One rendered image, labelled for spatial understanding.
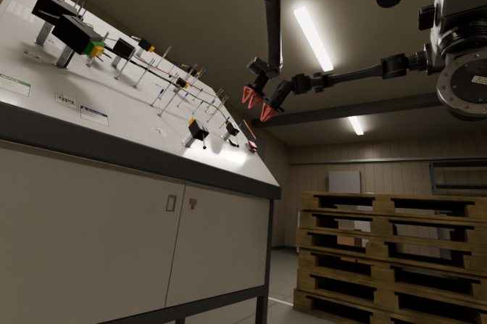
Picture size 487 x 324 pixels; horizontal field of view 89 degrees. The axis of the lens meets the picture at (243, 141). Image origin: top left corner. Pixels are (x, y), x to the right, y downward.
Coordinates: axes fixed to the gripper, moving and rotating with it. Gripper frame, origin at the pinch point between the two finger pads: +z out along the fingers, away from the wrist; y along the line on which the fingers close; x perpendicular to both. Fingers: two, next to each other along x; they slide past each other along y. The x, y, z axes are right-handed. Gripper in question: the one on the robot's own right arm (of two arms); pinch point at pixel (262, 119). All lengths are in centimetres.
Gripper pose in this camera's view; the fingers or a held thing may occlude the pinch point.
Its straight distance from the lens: 113.6
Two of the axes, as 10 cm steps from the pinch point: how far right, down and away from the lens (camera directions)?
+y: -6.6, -3.5, -6.6
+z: -5.7, 8.1, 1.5
